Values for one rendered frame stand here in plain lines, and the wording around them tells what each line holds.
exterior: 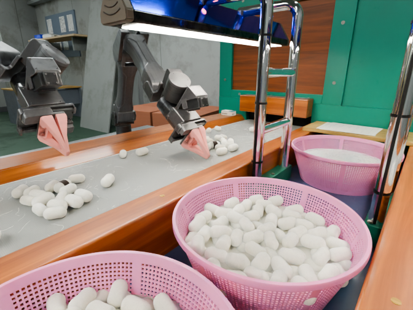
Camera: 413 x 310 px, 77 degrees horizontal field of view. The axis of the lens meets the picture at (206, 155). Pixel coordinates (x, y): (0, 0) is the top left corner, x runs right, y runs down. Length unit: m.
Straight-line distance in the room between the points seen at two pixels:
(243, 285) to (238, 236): 0.10
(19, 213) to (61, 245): 0.18
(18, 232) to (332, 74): 1.01
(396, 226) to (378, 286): 0.14
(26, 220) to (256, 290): 0.37
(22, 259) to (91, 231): 0.08
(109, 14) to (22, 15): 7.28
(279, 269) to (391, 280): 0.11
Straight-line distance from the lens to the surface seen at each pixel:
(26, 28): 7.75
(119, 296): 0.32
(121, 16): 0.49
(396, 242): 0.41
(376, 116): 1.06
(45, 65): 0.58
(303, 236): 0.41
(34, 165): 0.71
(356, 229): 0.43
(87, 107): 4.94
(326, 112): 1.10
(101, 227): 0.39
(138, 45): 0.87
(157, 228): 0.43
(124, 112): 1.08
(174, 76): 0.67
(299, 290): 0.30
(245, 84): 1.25
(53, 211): 0.48
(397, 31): 1.07
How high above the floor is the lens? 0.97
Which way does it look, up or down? 18 degrees down
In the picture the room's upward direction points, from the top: straight up
